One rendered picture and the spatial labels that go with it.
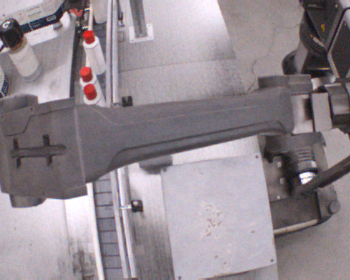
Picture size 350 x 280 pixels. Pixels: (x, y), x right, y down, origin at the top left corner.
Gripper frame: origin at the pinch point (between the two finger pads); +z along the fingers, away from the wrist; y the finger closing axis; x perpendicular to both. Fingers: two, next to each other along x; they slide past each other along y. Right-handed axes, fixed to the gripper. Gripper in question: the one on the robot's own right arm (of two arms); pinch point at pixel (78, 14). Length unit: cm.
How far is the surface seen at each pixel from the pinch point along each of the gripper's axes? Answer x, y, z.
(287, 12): 127, -85, 102
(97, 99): 8.7, 39.3, -3.1
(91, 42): 6.5, 18.9, -4.3
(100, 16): 6.3, -5.1, 8.8
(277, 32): 111, -65, 102
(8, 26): -20.5, 13.0, -16.2
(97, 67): 6.3, 20.0, 8.9
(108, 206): 7, 64, 13
